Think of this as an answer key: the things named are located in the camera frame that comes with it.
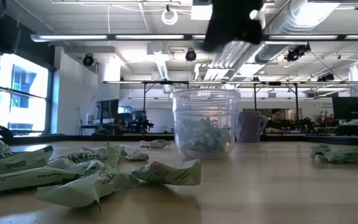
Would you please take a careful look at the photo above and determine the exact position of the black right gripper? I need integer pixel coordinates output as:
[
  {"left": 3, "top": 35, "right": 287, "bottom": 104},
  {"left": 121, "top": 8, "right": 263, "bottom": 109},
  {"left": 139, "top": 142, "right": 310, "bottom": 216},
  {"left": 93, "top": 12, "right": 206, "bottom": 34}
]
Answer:
[{"left": 202, "top": 0, "right": 264, "bottom": 52}]

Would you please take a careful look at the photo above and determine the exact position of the clear plastic cup bin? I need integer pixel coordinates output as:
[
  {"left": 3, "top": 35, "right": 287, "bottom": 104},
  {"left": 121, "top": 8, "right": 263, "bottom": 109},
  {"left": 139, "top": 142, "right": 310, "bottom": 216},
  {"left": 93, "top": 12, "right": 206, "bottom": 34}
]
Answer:
[{"left": 170, "top": 89, "right": 241, "bottom": 160}]

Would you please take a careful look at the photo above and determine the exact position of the black linear ceiling light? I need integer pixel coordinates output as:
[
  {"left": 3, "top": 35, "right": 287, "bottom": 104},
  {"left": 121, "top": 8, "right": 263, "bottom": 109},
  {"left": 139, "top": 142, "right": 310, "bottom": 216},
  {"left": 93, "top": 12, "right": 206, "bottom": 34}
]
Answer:
[{"left": 29, "top": 33, "right": 358, "bottom": 43}]

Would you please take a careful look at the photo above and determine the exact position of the purple ceramic mug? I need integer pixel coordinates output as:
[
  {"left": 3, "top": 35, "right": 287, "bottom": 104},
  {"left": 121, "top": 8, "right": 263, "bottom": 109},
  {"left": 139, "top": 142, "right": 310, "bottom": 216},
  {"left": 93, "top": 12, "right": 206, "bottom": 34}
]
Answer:
[{"left": 238, "top": 111, "right": 269, "bottom": 143}]

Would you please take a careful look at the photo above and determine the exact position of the person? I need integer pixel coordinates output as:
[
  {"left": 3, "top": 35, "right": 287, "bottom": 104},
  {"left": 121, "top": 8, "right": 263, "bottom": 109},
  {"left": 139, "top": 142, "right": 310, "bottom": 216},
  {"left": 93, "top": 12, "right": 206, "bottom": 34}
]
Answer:
[{"left": 265, "top": 108, "right": 288, "bottom": 134}]

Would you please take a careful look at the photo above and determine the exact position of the black computer monitor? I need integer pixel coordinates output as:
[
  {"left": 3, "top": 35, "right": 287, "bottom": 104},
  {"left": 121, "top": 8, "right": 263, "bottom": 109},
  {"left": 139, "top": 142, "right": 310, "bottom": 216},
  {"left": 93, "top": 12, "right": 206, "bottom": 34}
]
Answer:
[
  {"left": 332, "top": 96, "right": 358, "bottom": 120},
  {"left": 99, "top": 99, "right": 120, "bottom": 128}
]

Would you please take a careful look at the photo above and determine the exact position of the white coiled hanging cable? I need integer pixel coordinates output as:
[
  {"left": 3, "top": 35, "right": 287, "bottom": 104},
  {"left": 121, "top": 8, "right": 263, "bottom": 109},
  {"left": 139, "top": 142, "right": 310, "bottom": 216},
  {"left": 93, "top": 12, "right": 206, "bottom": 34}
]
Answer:
[{"left": 161, "top": 4, "right": 179, "bottom": 26}]

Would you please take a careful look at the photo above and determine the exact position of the black metal workstation frame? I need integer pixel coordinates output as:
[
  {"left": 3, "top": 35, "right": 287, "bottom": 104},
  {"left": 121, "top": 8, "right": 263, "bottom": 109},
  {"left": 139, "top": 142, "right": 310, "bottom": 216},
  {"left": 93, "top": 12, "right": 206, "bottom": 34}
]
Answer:
[{"left": 103, "top": 80, "right": 352, "bottom": 113}]

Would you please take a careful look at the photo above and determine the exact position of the silver ventilation duct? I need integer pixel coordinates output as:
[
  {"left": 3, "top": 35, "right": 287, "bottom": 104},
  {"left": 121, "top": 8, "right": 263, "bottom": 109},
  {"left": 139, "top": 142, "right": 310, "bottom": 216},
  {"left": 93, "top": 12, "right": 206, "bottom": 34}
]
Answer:
[{"left": 255, "top": 0, "right": 341, "bottom": 63}]

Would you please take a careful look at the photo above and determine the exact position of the black aluminium table frame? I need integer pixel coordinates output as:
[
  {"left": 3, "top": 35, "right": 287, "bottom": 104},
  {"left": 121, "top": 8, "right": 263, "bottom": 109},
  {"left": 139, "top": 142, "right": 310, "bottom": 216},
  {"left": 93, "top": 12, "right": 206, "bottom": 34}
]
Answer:
[{"left": 7, "top": 133, "right": 358, "bottom": 146}]

